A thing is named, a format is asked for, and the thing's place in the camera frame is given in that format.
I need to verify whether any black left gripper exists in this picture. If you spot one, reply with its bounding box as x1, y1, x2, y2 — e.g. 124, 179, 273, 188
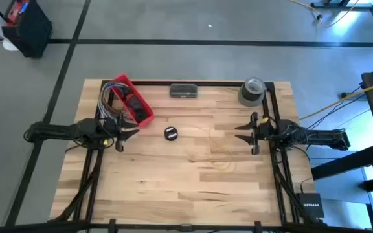
100, 113, 141, 153

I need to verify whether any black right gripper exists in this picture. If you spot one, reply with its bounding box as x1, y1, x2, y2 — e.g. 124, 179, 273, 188
234, 111, 273, 155

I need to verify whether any black wire spool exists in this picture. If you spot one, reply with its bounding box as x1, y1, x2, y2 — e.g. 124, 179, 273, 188
163, 126, 179, 142

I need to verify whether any grey tape roll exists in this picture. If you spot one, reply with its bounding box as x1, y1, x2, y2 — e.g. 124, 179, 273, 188
237, 92, 267, 108

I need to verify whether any red plastic bin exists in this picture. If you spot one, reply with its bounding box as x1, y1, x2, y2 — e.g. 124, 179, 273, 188
110, 73, 155, 128

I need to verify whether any dark grey rectangular case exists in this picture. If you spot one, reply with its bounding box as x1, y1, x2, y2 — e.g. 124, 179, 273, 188
169, 83, 198, 98

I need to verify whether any black metal beam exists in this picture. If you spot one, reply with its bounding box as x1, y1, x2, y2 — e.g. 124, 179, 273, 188
311, 143, 373, 181

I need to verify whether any black and red toolbox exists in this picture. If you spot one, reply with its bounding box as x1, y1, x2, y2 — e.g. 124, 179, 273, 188
1, 0, 53, 59

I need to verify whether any black floor stand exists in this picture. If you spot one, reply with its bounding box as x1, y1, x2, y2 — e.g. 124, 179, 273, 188
310, 0, 373, 49

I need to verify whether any multicoloured wire bundle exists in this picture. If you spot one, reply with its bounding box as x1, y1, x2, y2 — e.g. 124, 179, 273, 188
96, 80, 132, 126

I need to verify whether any black aluminium table frame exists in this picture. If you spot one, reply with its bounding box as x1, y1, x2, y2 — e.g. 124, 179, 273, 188
0, 79, 373, 233

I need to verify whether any black cable sleeve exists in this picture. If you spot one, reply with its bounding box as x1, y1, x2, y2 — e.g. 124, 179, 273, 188
52, 147, 106, 224
270, 151, 319, 225

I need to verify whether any black Netgear network switch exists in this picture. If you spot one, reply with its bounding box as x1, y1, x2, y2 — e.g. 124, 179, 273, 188
295, 192, 326, 219

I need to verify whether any yellow extension cord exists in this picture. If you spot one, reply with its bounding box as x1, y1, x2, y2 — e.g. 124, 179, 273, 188
299, 78, 373, 121

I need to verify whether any yellow floor cable with plug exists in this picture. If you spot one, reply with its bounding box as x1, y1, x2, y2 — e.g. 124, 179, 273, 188
289, 0, 361, 28

